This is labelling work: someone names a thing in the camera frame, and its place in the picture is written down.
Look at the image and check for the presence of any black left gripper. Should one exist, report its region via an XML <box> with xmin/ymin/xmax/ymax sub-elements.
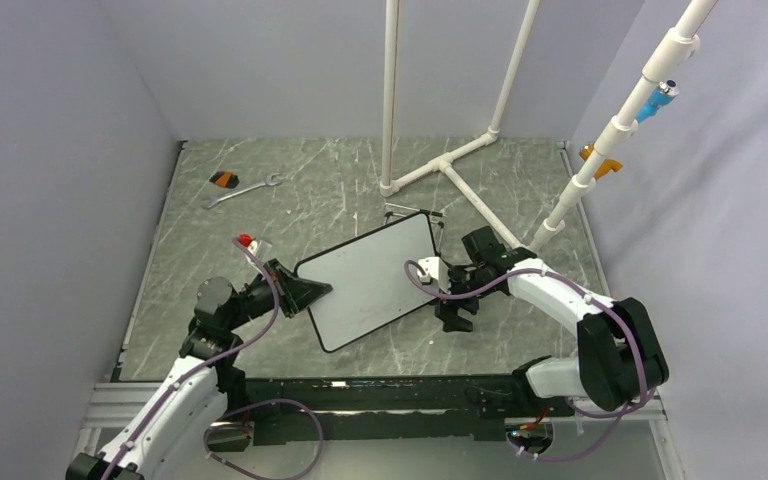
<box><xmin>225</xmin><ymin>258</ymin><xmax>331</xmax><ymax>331</ymax></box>

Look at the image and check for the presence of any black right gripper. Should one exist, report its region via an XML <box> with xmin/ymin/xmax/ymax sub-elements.
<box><xmin>435</xmin><ymin>264</ymin><xmax>497</xmax><ymax>332</ymax></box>

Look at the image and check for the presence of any white whiteboard black frame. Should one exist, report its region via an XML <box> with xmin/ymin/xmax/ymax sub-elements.
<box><xmin>294</xmin><ymin>212</ymin><xmax>437</xmax><ymax>353</ymax></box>

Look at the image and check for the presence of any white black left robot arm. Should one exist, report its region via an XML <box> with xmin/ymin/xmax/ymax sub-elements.
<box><xmin>65</xmin><ymin>259</ymin><xmax>333</xmax><ymax>479</ymax></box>

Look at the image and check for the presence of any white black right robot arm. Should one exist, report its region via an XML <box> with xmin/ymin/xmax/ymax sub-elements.
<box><xmin>416</xmin><ymin>227</ymin><xmax>669</xmax><ymax>415</ymax></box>

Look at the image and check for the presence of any silver open-end wrench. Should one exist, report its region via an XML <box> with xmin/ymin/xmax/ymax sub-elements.
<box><xmin>201</xmin><ymin>173</ymin><xmax>284</xmax><ymax>210</ymax></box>

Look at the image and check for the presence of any black orange small tool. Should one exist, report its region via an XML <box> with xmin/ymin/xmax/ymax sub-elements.
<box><xmin>209</xmin><ymin>171</ymin><xmax>239</xmax><ymax>189</ymax></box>

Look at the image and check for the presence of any orange clip on pipe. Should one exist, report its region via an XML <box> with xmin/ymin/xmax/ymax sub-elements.
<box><xmin>579</xmin><ymin>144</ymin><xmax>624</xmax><ymax>181</ymax></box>

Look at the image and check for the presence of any blue clip on pipe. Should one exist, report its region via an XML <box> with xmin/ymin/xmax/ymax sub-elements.
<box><xmin>635</xmin><ymin>79</ymin><xmax>680</xmax><ymax>124</ymax></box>

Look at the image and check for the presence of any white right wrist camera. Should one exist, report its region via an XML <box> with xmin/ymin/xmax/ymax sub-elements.
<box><xmin>417</xmin><ymin>257</ymin><xmax>450</xmax><ymax>293</ymax></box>

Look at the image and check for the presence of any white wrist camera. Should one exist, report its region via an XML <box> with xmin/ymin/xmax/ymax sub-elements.
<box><xmin>234</xmin><ymin>233</ymin><xmax>273</xmax><ymax>267</ymax></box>
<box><xmin>417</xmin><ymin>257</ymin><xmax>450</xmax><ymax>293</ymax></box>

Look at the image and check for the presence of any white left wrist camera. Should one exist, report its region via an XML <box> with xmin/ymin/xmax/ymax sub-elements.
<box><xmin>234</xmin><ymin>233</ymin><xmax>273</xmax><ymax>267</ymax></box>

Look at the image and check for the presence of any metal wire whiteboard stand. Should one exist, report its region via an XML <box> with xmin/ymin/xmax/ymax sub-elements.
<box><xmin>383</xmin><ymin>203</ymin><xmax>446</xmax><ymax>256</ymax></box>

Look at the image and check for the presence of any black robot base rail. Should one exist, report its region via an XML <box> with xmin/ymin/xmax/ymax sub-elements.
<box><xmin>221</xmin><ymin>373</ymin><xmax>573</xmax><ymax>446</ymax></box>

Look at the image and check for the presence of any aluminium extrusion rail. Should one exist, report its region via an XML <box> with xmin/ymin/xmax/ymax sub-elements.
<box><xmin>82</xmin><ymin>382</ymin><xmax>161</xmax><ymax>429</ymax></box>

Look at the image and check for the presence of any white PVC pipe frame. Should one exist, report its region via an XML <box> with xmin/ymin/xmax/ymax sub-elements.
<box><xmin>379</xmin><ymin>0</ymin><xmax>720</xmax><ymax>253</ymax></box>

